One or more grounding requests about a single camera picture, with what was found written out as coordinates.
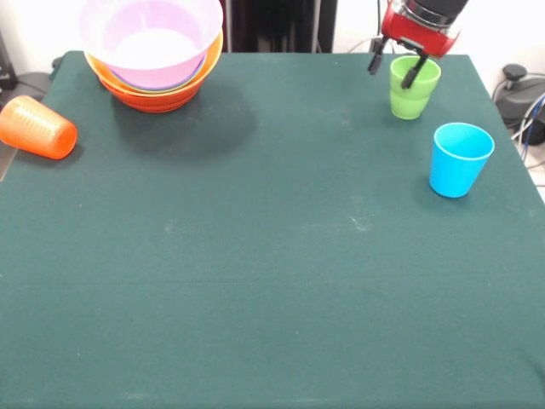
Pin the light blue cup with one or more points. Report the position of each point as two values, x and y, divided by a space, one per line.
455 170

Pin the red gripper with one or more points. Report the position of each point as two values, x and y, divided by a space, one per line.
409 32

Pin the large orange bowl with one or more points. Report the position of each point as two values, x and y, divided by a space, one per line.
208 64

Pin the black stand base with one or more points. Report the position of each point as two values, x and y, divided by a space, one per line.
519 93

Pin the red-orange cup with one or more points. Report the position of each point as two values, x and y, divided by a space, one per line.
36 128

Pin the green cup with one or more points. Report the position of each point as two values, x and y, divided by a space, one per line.
411 102

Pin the red-orange bowl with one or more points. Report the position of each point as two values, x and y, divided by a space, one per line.
149 106

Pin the dark green tablecloth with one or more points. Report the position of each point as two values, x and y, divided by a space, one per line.
272 332

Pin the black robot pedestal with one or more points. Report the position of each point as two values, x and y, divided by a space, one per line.
277 25

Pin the large pink bowl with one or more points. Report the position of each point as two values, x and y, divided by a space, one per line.
140 74

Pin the black power plug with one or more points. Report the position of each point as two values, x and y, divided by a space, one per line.
374 44

